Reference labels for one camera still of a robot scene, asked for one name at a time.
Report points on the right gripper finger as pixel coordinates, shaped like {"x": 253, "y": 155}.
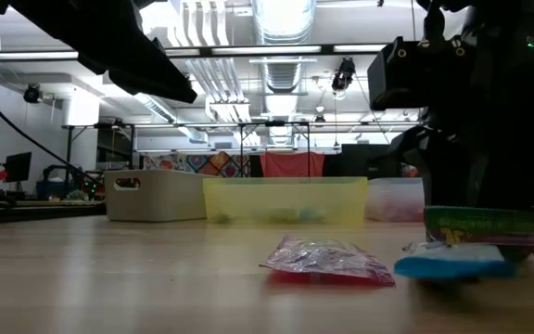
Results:
{"x": 526, "y": 176}
{"x": 452, "y": 176}

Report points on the black aluminium frame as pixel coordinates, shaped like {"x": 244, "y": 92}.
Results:
{"x": 40, "y": 215}

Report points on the black clothes rack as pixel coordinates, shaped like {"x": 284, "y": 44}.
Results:
{"x": 179, "y": 124}

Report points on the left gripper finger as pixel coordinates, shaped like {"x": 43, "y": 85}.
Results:
{"x": 156, "y": 74}

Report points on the colourful patchwork quilt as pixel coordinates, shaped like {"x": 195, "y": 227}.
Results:
{"x": 211, "y": 164}

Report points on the silver ceiling air duct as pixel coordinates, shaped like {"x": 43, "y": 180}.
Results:
{"x": 283, "y": 28}

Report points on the black spotlight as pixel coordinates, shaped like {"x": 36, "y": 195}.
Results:
{"x": 32, "y": 94}

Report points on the red hanging cloth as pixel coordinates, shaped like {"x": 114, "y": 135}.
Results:
{"x": 292, "y": 164}

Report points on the light grey plastic bin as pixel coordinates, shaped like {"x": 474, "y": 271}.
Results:
{"x": 165, "y": 199}

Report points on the small blue candy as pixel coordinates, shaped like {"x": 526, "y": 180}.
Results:
{"x": 452, "y": 266}

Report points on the black crate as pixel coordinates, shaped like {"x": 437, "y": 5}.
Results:
{"x": 364, "y": 162}

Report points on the black monitor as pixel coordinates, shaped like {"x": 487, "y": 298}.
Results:
{"x": 18, "y": 167}

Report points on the yellow plastic bin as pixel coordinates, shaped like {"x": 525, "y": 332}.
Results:
{"x": 285, "y": 195}

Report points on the black hanging camera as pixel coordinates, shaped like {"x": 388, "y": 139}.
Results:
{"x": 345, "y": 73}

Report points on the green candy pack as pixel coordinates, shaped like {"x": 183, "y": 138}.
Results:
{"x": 489, "y": 225}

